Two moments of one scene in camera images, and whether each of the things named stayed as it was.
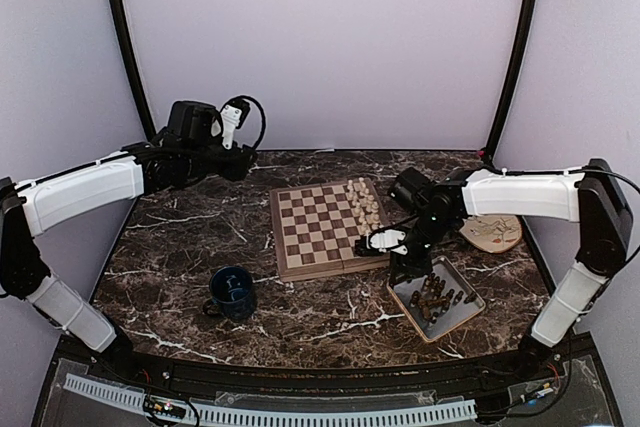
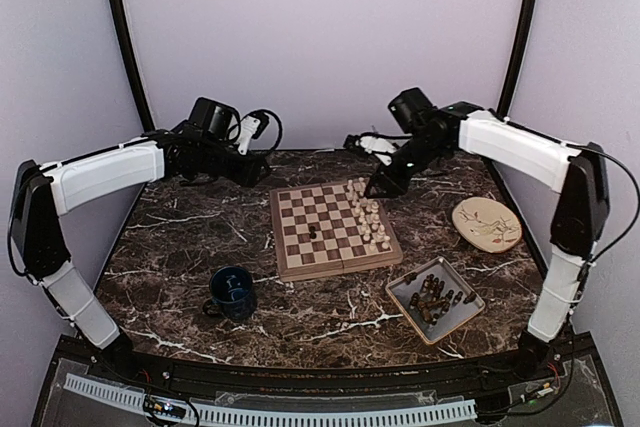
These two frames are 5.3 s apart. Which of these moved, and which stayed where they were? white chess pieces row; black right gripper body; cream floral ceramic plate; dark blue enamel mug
Moved: black right gripper body
Stayed: white chess pieces row; cream floral ceramic plate; dark blue enamel mug
